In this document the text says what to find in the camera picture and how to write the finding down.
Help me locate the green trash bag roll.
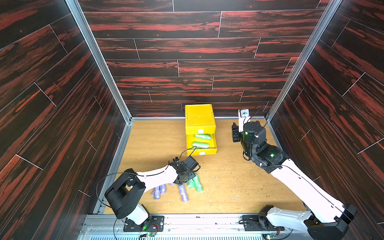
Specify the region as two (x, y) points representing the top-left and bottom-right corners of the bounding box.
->
(192, 142), (210, 149)
(193, 175), (204, 193)
(187, 179), (195, 189)
(195, 134), (212, 140)

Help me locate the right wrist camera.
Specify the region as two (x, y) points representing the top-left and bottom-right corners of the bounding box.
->
(238, 109), (250, 119)

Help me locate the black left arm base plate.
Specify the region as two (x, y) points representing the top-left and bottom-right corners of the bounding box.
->
(123, 215), (165, 233)

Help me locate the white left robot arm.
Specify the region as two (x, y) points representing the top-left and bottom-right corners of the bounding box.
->
(105, 156), (201, 226)

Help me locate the purple trash bag roll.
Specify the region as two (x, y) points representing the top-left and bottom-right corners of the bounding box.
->
(151, 186), (161, 200)
(159, 184), (167, 194)
(178, 185), (189, 203)

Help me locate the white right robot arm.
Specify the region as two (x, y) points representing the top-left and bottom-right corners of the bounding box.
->
(232, 119), (357, 240)

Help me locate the aluminium enclosure frame rail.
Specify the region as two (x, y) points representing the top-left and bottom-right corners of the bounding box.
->
(64, 0), (344, 240)

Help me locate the yellow plastic drawer box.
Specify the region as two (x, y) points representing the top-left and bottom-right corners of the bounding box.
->
(185, 104), (217, 156)

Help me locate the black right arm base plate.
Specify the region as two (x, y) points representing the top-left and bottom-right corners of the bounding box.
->
(239, 215), (269, 231)

